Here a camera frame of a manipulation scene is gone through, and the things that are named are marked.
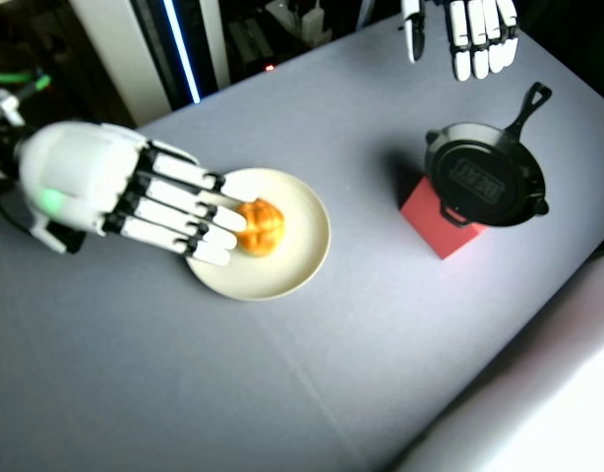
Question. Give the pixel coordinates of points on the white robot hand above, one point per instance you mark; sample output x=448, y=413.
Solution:
x=80, y=167
x=479, y=29

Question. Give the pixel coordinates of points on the black cast iron pan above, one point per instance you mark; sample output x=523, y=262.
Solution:
x=484, y=177

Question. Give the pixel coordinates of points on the golden bread bun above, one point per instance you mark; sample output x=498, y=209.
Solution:
x=262, y=226

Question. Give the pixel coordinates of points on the red box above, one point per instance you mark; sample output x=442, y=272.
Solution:
x=430, y=221

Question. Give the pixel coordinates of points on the cream round plate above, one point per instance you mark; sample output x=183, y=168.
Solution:
x=292, y=265

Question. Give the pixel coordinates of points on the white pillar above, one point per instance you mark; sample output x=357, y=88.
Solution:
x=120, y=49

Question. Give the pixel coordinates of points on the blue light strip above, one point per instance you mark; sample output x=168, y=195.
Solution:
x=184, y=54

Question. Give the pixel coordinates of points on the white plastic block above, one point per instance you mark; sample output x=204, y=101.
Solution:
x=316, y=22

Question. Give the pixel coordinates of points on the grey table cloth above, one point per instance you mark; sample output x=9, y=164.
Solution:
x=184, y=369

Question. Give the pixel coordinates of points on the white narrow post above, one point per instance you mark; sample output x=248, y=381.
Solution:
x=214, y=39

